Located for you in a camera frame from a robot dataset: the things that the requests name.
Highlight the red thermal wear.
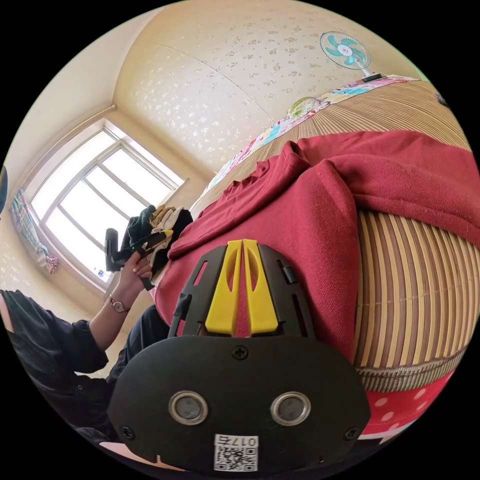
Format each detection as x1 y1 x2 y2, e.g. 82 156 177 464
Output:
151 130 480 365

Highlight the person's left hand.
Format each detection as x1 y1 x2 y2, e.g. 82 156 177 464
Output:
115 247 153 303

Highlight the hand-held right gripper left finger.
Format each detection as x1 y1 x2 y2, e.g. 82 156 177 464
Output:
205 239 244 337

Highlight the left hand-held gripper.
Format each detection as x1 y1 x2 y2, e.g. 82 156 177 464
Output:
119 229 175 292

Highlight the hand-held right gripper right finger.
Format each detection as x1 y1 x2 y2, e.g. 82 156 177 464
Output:
242 239 281 336

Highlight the pile of clothes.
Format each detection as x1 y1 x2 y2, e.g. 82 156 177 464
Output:
126 204 194 272

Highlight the bed with woven mat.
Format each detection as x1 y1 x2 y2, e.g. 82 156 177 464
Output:
149 74 479 453

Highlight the window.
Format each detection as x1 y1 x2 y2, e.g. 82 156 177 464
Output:
29 125 188 292

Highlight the white and teal fan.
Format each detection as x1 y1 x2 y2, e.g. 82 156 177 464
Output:
319 31 387 83

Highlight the person's body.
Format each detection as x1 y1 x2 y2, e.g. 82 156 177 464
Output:
0 288 172 457

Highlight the person's left forearm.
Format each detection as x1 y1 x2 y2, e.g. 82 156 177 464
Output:
89 291 133 355

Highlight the plaid curtain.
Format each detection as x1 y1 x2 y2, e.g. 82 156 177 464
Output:
9 187 60 275

